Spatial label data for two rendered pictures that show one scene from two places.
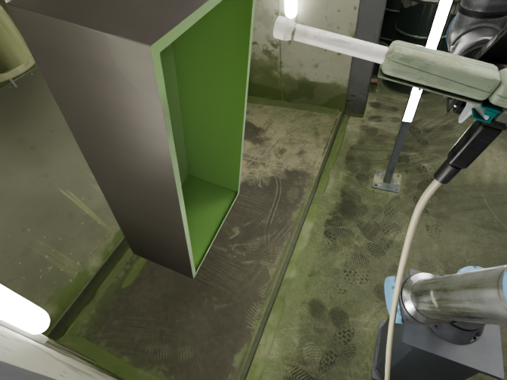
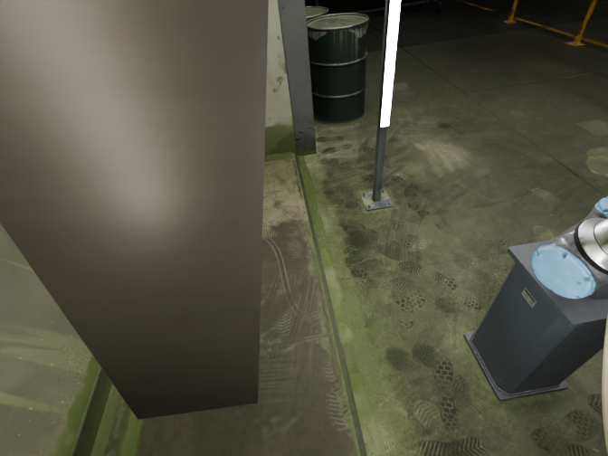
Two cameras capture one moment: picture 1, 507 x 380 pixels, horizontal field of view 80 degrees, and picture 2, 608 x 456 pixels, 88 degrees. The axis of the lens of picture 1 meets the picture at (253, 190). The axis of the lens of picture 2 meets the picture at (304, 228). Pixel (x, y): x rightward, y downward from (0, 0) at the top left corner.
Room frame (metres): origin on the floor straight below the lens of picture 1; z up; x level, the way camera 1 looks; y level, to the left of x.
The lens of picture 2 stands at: (0.31, 0.38, 1.53)
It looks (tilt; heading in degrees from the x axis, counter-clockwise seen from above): 43 degrees down; 328
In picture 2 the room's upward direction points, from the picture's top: 8 degrees counter-clockwise
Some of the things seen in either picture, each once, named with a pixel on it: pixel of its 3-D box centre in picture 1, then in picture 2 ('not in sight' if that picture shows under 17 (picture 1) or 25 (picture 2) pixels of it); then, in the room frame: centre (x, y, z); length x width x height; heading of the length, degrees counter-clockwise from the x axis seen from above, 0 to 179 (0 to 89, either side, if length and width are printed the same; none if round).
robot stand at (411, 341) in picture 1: (424, 341); (540, 324); (0.32, -0.65, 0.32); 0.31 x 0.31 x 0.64; 60
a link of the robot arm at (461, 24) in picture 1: (473, 37); not in sight; (0.62, -0.52, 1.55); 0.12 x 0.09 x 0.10; 154
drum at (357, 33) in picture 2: (422, 41); (337, 71); (2.85, -1.86, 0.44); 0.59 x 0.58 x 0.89; 165
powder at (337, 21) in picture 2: not in sight; (337, 23); (2.85, -1.86, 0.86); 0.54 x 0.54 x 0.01
